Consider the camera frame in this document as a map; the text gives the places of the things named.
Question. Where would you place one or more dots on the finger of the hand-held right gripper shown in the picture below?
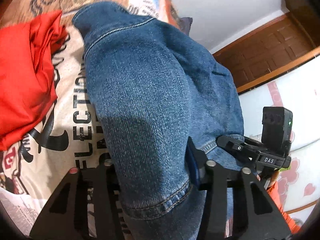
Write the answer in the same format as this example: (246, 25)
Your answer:
(235, 146)

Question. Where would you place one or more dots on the printed blanket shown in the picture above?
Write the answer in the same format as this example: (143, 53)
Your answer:
(70, 80)

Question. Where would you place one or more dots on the red cloth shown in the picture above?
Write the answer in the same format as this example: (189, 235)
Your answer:
(25, 80)

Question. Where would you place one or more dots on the brown wooden cabinet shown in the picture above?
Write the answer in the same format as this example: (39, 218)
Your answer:
(300, 5)

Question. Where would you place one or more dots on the blue denim jeans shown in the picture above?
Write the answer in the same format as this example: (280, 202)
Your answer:
(150, 92)

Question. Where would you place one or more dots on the brown wooden door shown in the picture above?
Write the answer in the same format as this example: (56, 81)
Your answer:
(262, 55)

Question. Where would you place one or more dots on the dark grey bag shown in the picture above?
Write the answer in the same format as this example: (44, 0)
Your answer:
(186, 25)

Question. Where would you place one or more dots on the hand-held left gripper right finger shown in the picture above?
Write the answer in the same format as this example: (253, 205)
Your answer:
(192, 165)

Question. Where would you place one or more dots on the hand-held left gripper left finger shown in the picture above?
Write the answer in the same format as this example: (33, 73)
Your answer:
(100, 180)

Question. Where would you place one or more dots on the white floral mattress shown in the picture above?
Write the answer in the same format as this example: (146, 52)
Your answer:
(262, 100)

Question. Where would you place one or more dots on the person's right forearm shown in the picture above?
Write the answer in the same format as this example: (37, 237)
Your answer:
(277, 200)

